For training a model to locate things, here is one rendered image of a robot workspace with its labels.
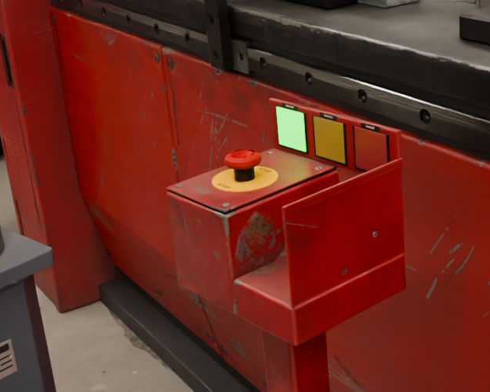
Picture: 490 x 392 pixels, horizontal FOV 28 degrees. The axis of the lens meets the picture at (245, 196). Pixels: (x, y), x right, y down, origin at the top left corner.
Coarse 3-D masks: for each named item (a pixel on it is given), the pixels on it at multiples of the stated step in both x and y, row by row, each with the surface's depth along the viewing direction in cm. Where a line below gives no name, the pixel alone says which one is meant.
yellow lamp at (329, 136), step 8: (320, 120) 105; (328, 120) 104; (320, 128) 105; (328, 128) 104; (336, 128) 103; (320, 136) 106; (328, 136) 105; (336, 136) 104; (320, 144) 106; (328, 144) 105; (336, 144) 104; (344, 144) 103; (320, 152) 107; (328, 152) 106; (336, 152) 105; (344, 152) 104; (336, 160) 105; (344, 160) 104
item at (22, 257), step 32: (0, 256) 94; (32, 256) 93; (0, 288) 91; (32, 288) 96; (0, 320) 92; (32, 320) 95; (0, 352) 93; (32, 352) 96; (0, 384) 94; (32, 384) 97
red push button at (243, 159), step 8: (232, 152) 104; (240, 152) 104; (248, 152) 104; (256, 152) 104; (232, 160) 103; (240, 160) 102; (248, 160) 102; (256, 160) 103; (232, 168) 103; (240, 168) 103; (248, 168) 103; (240, 176) 104; (248, 176) 104
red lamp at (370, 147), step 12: (360, 132) 101; (372, 132) 99; (360, 144) 101; (372, 144) 100; (384, 144) 98; (360, 156) 102; (372, 156) 100; (384, 156) 99; (360, 168) 102; (372, 168) 101
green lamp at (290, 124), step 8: (280, 112) 110; (288, 112) 109; (296, 112) 108; (280, 120) 110; (288, 120) 109; (296, 120) 108; (280, 128) 111; (288, 128) 110; (296, 128) 109; (280, 136) 111; (288, 136) 110; (296, 136) 109; (304, 136) 108; (288, 144) 111; (296, 144) 109; (304, 144) 108
